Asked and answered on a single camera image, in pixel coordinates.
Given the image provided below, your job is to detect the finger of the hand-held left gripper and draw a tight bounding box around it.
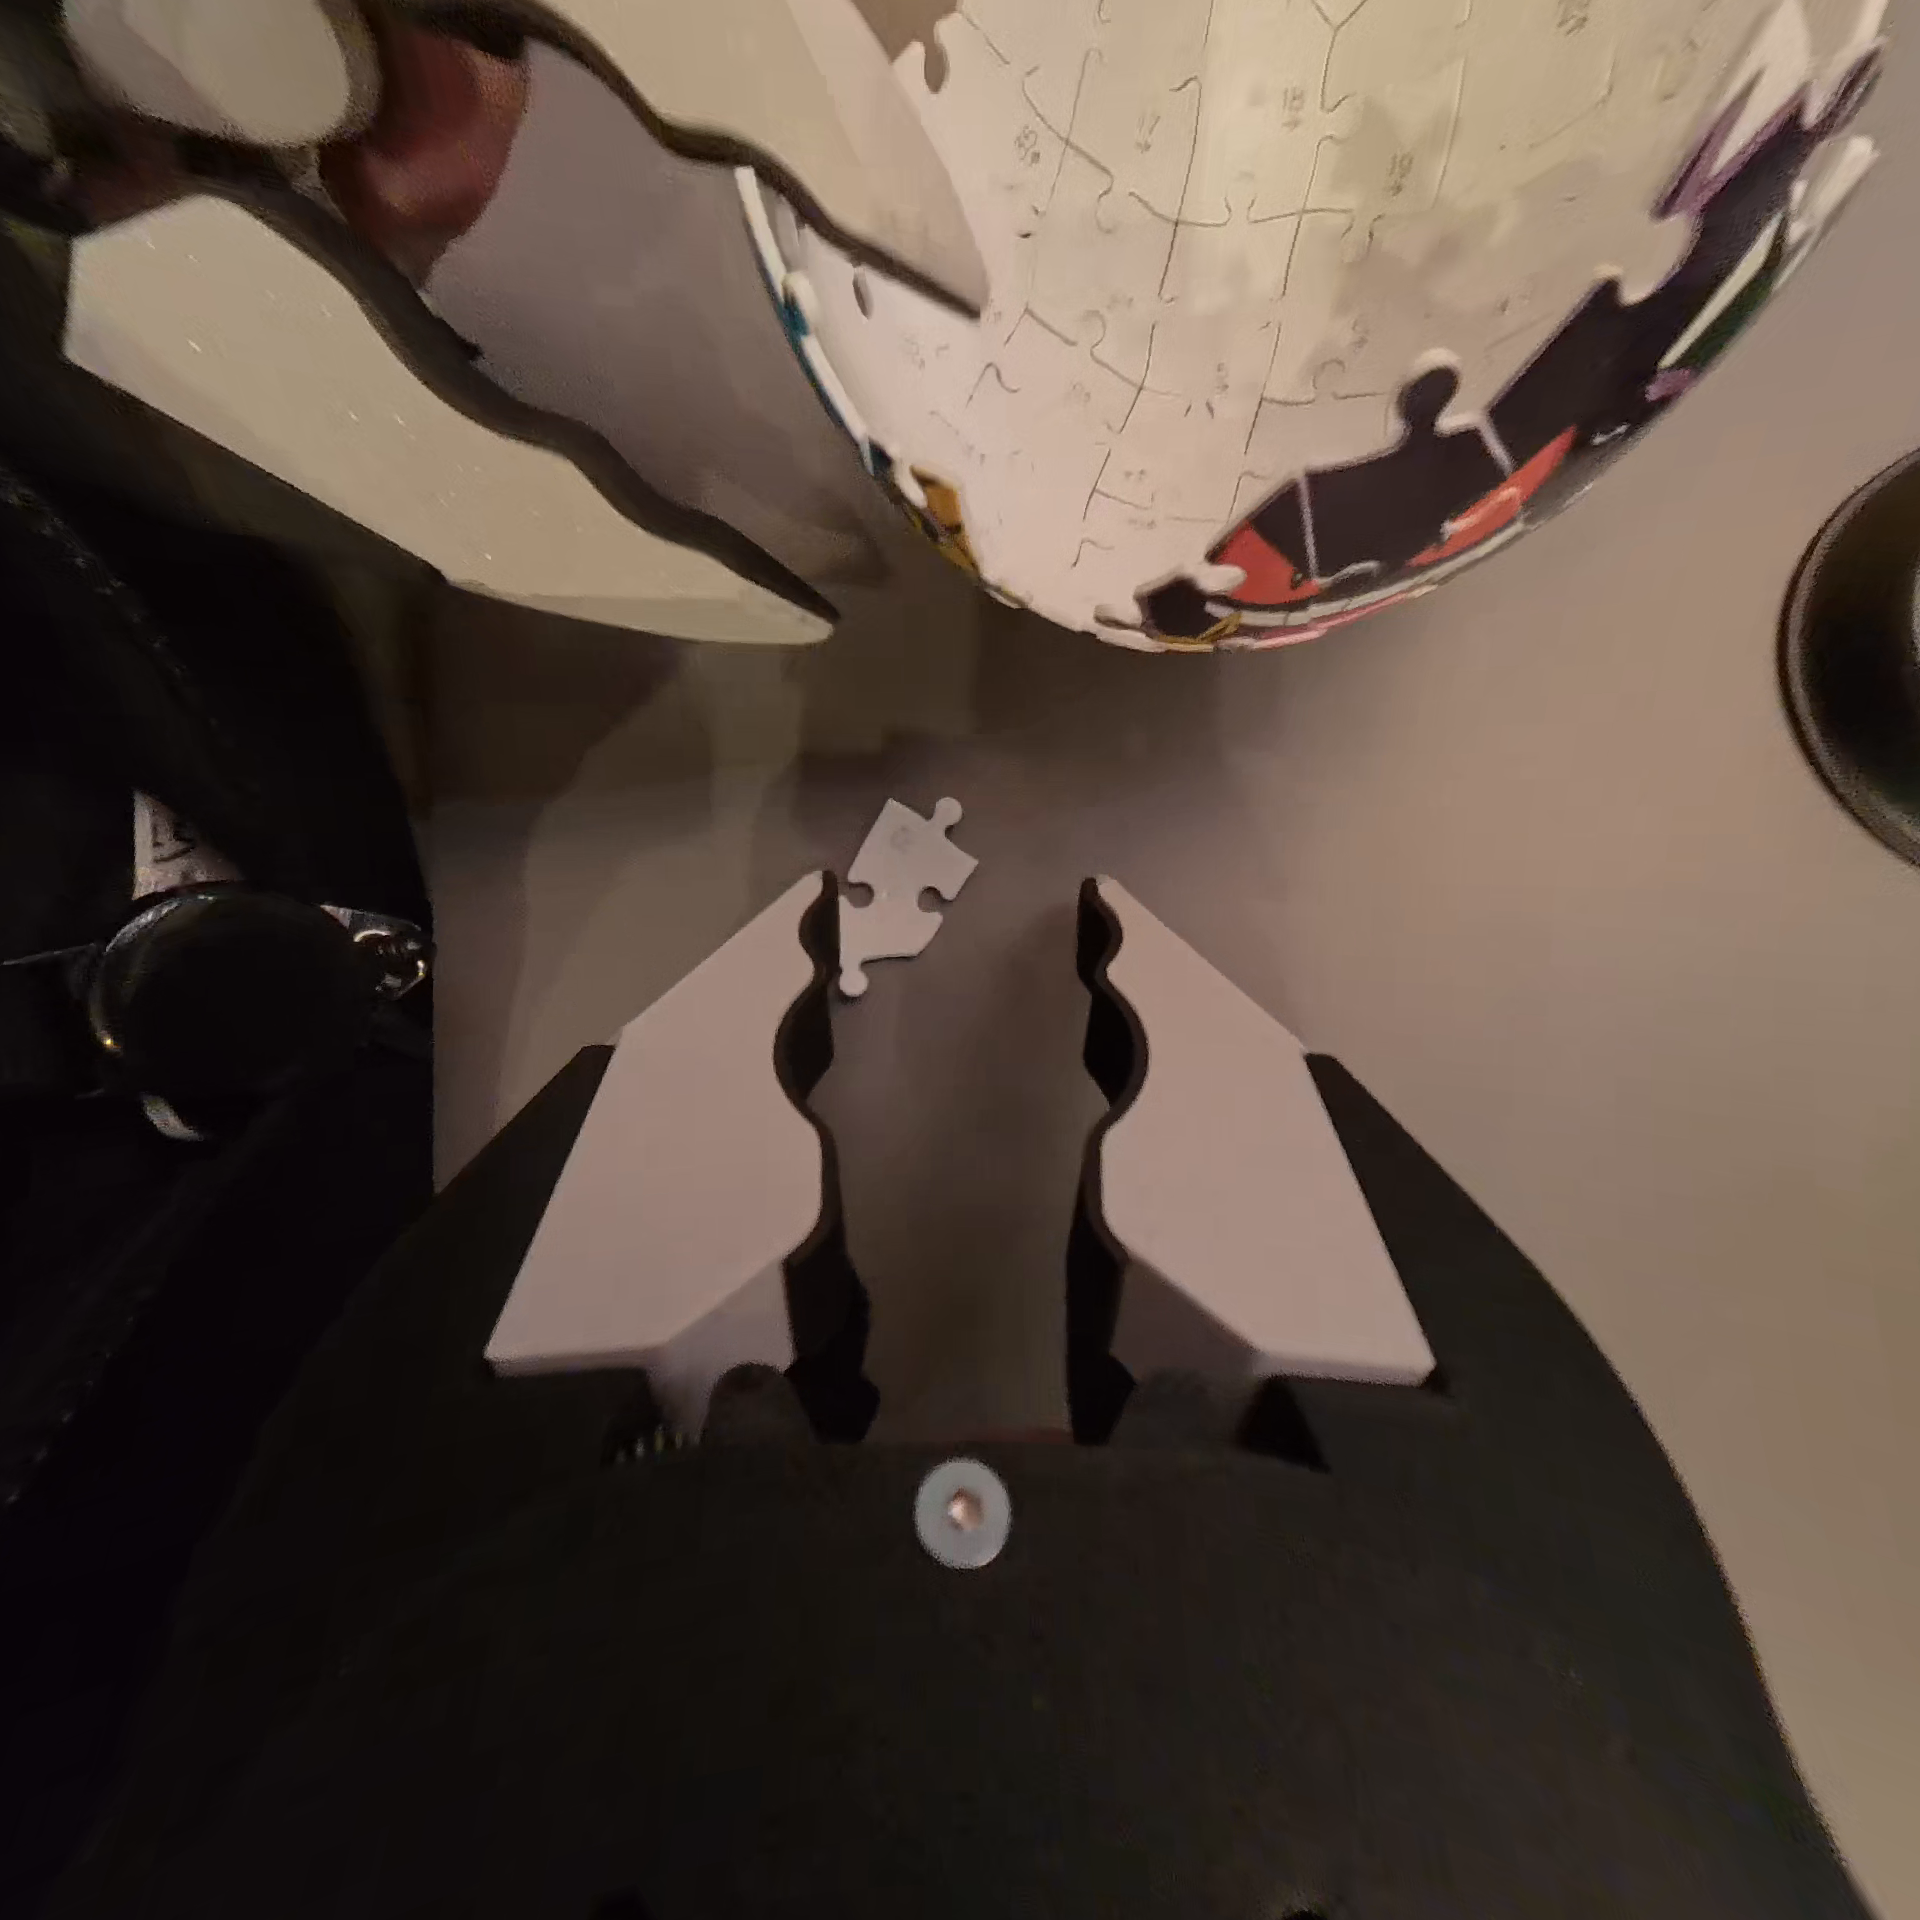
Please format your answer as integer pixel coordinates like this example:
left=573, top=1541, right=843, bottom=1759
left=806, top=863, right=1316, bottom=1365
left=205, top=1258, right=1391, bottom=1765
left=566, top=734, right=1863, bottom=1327
left=371, top=0, right=995, bottom=321
left=63, top=191, right=842, bottom=649

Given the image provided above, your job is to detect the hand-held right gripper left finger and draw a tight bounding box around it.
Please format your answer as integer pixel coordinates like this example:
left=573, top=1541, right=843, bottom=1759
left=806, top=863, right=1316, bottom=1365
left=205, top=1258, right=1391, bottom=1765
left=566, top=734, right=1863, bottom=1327
left=481, top=868, right=881, bottom=1434

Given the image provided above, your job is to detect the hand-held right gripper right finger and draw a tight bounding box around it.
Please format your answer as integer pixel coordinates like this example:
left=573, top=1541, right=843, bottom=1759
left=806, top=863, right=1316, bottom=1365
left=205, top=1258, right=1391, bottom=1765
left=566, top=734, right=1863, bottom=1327
left=1064, top=881, right=1441, bottom=1436

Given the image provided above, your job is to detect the white double puzzle piece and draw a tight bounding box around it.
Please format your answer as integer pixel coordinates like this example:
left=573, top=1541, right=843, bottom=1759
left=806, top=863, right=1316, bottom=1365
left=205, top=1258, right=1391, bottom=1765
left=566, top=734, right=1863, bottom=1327
left=833, top=797, right=986, bottom=1003

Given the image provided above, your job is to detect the partly built puzzle ball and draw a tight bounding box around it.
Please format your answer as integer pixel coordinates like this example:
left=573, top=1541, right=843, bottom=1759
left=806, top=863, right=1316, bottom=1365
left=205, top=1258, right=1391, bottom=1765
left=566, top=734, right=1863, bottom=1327
left=733, top=0, right=1898, bottom=654

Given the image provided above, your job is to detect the black round ball stand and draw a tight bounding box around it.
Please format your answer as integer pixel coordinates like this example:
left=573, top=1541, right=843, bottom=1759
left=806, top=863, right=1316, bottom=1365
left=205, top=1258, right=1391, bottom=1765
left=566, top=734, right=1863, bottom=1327
left=1776, top=447, right=1920, bottom=868

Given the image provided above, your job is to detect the person's left hand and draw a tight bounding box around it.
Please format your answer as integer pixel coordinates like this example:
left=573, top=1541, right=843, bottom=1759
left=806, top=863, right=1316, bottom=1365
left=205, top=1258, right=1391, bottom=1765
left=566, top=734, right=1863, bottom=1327
left=318, top=29, right=534, bottom=293

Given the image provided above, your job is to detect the round badge reel with clip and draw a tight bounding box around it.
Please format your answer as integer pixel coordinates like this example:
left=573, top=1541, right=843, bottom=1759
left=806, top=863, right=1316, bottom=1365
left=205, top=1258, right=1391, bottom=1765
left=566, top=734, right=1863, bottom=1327
left=88, top=885, right=431, bottom=1146

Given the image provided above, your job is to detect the person's black clothing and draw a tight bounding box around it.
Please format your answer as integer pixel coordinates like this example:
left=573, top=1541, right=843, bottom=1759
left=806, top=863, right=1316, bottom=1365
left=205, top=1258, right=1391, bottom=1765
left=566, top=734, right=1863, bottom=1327
left=0, top=226, right=440, bottom=1920

